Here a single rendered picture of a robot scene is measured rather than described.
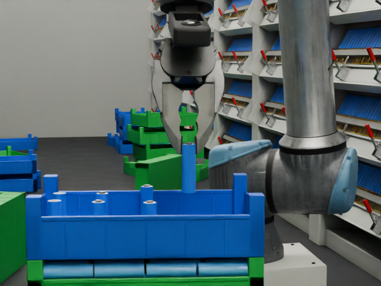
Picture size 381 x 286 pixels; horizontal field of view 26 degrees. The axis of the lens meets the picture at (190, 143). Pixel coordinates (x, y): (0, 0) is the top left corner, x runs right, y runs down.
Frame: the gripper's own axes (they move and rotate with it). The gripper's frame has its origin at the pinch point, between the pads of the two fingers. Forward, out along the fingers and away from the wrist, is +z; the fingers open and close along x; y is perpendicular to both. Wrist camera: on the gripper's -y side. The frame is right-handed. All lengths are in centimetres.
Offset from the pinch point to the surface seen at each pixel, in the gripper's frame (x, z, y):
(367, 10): -51, -50, 97
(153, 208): 4.5, 8.3, 0.9
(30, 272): 20.0, 16.3, 0.8
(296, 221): -45, 0, 173
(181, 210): 0.3, 7.2, 18.6
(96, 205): 11.9, 7.8, 1.4
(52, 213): 17.5, 8.8, 1.6
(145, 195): 5.6, 5.5, 13.7
